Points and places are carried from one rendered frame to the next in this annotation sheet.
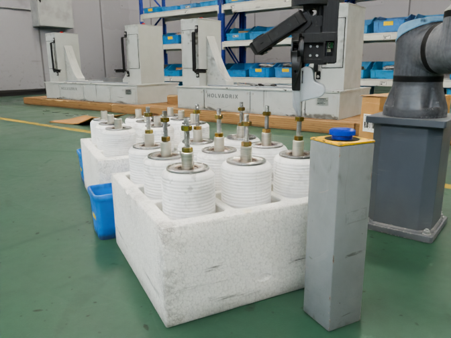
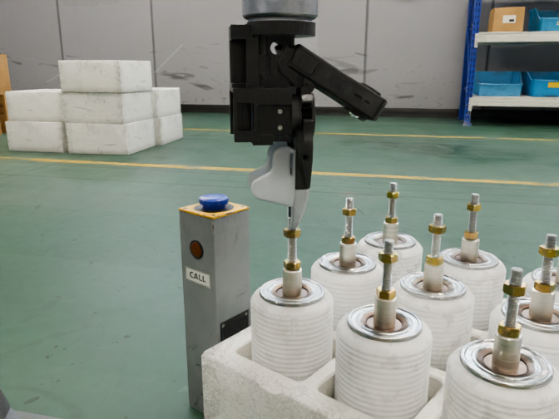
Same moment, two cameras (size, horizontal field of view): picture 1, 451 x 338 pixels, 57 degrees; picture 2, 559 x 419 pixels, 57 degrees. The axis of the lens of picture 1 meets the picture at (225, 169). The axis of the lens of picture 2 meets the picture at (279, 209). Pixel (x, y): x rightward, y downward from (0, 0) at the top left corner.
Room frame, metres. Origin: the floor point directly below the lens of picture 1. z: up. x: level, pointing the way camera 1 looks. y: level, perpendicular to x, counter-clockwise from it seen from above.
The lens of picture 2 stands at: (1.31, -0.39, 0.50)
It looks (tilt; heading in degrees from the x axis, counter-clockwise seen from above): 15 degrees down; 156
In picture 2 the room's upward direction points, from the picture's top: straight up
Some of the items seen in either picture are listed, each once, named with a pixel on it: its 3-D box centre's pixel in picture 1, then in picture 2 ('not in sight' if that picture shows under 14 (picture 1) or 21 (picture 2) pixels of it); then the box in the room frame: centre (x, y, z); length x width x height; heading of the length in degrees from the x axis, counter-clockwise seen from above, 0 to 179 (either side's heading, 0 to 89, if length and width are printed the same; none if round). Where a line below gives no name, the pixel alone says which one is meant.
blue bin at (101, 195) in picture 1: (148, 204); not in sight; (1.07, 0.21, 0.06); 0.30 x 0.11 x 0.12; 117
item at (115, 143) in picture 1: (121, 159); not in sight; (1.20, 0.31, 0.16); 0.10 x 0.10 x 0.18
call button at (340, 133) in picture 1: (341, 135); (214, 203); (0.64, -0.18, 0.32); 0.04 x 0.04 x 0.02
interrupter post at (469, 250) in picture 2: (166, 149); (469, 249); (0.81, 0.12, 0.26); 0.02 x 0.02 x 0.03
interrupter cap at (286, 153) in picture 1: (297, 154); (292, 292); (0.81, -0.15, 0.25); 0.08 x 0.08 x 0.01
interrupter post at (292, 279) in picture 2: (298, 148); (292, 282); (0.81, -0.15, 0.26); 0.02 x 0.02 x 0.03
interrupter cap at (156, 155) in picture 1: (166, 155); (468, 258); (0.81, 0.12, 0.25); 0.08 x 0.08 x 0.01
